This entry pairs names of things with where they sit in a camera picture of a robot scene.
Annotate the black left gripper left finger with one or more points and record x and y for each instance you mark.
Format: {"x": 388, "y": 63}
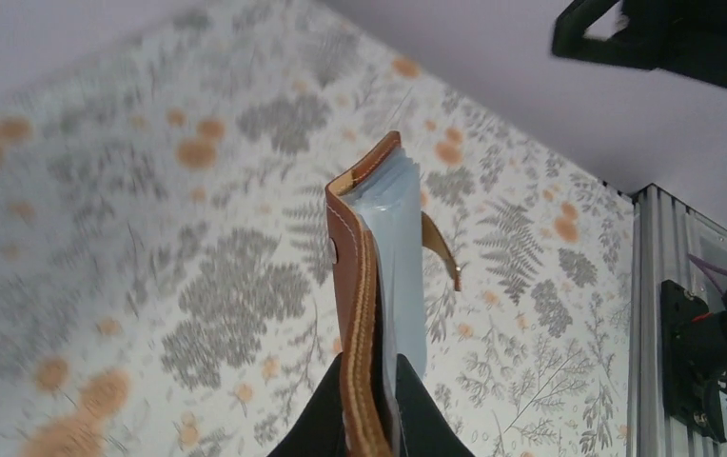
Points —
{"x": 319, "y": 430}

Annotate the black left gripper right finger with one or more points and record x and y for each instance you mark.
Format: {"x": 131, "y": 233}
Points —
{"x": 424, "y": 431}

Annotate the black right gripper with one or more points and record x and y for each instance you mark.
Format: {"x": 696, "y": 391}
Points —
{"x": 687, "y": 38}

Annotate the brown leather card holder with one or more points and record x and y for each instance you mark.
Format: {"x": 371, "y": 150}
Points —
{"x": 379, "y": 235}

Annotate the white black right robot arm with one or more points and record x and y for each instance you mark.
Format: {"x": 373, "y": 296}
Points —
{"x": 687, "y": 38}

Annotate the floral patterned table mat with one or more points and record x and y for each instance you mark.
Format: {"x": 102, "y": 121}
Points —
{"x": 165, "y": 272}

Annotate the aluminium rail frame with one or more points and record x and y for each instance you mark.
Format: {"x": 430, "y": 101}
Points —
{"x": 672, "y": 242}

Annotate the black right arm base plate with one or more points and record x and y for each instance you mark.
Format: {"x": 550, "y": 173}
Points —
{"x": 693, "y": 357}

